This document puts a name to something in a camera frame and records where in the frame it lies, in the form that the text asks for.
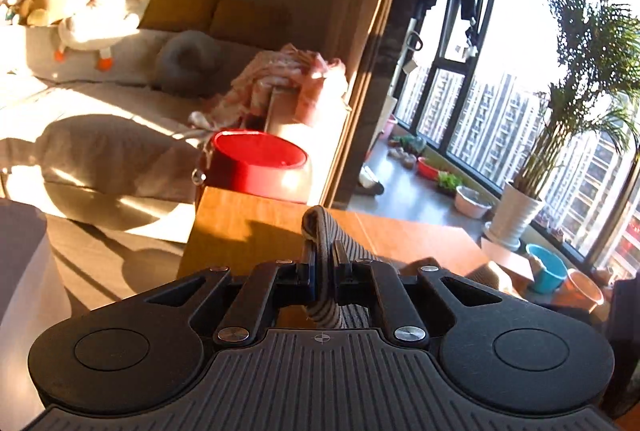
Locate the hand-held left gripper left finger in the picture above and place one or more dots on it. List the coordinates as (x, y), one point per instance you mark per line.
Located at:
(306, 282)

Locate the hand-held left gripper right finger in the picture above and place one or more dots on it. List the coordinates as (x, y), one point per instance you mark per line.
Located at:
(350, 283)

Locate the striped grey garment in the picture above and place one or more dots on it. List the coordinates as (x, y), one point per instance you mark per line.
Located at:
(325, 231)

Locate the pink clothes pile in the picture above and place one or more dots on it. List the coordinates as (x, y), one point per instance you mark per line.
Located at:
(280, 71)

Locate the white upright vacuum cleaner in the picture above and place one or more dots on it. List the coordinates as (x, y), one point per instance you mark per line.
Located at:
(367, 179)

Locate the red round lidded tub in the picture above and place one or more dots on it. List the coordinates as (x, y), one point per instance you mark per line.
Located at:
(255, 161)

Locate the red plastic basin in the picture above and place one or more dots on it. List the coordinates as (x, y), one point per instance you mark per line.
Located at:
(431, 170)

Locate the tray of green seedlings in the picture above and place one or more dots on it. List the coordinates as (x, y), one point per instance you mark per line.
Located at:
(449, 182)

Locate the cluster of small potted plants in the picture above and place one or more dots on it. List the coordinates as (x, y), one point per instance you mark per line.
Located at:
(405, 151)

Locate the pale pink basin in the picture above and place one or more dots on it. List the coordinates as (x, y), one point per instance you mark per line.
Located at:
(472, 206)

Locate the small wooden stool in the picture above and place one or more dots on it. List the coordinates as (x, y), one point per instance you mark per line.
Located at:
(510, 261)

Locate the pink plastic bucket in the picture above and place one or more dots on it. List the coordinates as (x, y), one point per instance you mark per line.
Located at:
(390, 126)

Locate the white ribbed plant pot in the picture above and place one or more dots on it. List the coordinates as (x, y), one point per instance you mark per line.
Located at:
(517, 216)

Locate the blue plastic basin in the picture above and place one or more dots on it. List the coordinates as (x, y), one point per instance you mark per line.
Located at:
(547, 271)

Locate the orange plastic basin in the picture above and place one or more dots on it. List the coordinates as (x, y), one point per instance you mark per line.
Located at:
(585, 291)

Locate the grey sofa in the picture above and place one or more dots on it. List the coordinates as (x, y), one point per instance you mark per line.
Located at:
(100, 151)

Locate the grey round cushion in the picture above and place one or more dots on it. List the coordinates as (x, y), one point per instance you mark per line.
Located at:
(185, 61)

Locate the black framed window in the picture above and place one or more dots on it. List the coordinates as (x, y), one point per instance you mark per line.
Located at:
(492, 61)

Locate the yellow sofa cushion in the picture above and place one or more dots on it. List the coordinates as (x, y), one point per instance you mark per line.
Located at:
(250, 23)
(177, 8)

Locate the tall palm plant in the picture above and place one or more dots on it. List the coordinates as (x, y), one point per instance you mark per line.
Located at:
(585, 61)

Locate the white goose plush toy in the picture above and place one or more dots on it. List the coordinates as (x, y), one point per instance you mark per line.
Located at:
(110, 11)

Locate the small yellow plush toy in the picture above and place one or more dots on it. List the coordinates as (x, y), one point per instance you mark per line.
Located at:
(42, 13)

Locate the wooden door frame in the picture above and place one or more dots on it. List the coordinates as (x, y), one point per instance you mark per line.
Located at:
(370, 36)

